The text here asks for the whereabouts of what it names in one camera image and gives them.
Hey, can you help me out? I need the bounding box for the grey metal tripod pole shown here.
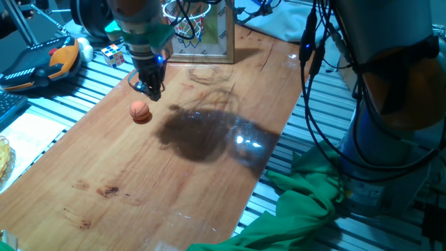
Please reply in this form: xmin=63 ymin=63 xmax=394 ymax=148
xmin=1 ymin=0 xmax=39 ymax=48

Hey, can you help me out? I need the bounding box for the wooden board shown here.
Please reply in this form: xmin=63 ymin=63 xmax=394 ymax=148
xmin=0 ymin=24 xmax=320 ymax=251

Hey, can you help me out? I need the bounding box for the white hoop with coloured net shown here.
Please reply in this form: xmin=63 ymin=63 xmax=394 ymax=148
xmin=162 ymin=0 xmax=213 ymax=49

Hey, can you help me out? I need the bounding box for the Rubik's cube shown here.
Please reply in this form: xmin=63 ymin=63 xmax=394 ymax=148
xmin=100 ymin=43 xmax=126 ymax=68

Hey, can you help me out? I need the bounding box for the small orange toy basketball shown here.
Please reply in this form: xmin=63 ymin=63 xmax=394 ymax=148
xmin=129 ymin=100 xmax=151 ymax=121

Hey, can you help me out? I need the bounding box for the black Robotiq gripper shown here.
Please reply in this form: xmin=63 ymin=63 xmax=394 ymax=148
xmin=133 ymin=53 xmax=169 ymax=103

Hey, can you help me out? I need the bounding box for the black computer keyboard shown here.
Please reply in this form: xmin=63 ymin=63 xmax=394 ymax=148
xmin=0 ymin=91 xmax=29 ymax=130

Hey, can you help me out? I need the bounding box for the green cloth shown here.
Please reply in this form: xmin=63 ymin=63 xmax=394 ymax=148
xmin=186 ymin=139 xmax=346 ymax=251

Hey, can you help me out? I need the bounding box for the wooden frame backboard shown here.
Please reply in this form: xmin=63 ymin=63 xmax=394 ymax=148
xmin=163 ymin=0 xmax=236 ymax=65

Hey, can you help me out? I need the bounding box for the white rounded figurine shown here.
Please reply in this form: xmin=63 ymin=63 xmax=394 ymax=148
xmin=76 ymin=37 xmax=95 ymax=63

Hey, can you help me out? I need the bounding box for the white paper sheet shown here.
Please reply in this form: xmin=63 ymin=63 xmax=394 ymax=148
xmin=0 ymin=111 xmax=67 ymax=195

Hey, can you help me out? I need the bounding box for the black filament spool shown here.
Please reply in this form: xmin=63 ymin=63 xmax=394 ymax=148
xmin=69 ymin=0 xmax=116 ymax=39

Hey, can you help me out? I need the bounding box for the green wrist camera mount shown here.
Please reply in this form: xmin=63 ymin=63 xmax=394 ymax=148
xmin=104 ymin=20 xmax=176 ymax=53

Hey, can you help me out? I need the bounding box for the black and orange teach pendant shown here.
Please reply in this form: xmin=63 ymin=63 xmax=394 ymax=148
xmin=0 ymin=36 xmax=82 ymax=93

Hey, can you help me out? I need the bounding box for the yellow woven basket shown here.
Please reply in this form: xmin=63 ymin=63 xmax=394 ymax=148
xmin=0 ymin=135 xmax=17 ymax=192

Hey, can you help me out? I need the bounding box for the black cable with plain plug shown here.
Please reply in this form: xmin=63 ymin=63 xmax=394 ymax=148
xmin=308 ymin=0 xmax=443 ymax=175

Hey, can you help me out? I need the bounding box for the thin metal tripod rod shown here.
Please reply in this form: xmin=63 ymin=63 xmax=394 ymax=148
xmin=27 ymin=2 xmax=72 ymax=36

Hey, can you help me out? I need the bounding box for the black cable with LED plug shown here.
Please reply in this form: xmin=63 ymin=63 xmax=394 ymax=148
xmin=298 ymin=0 xmax=440 ymax=182

